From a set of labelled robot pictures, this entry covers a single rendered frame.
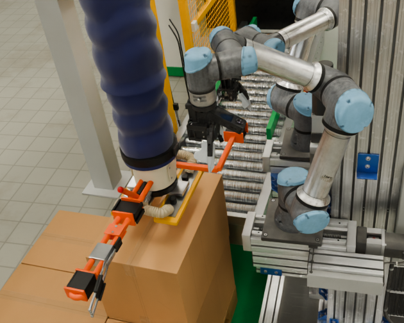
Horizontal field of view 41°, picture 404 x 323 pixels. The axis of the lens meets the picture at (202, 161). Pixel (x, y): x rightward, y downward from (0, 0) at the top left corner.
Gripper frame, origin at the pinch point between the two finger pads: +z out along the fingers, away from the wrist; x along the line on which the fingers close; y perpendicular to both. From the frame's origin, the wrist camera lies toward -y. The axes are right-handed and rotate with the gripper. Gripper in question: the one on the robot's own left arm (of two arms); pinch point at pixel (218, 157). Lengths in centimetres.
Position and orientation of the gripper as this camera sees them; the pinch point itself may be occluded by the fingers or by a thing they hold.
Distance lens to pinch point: 161.6
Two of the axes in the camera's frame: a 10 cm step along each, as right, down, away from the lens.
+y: -9.6, -0.6, 2.7
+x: -2.5, 6.2, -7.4
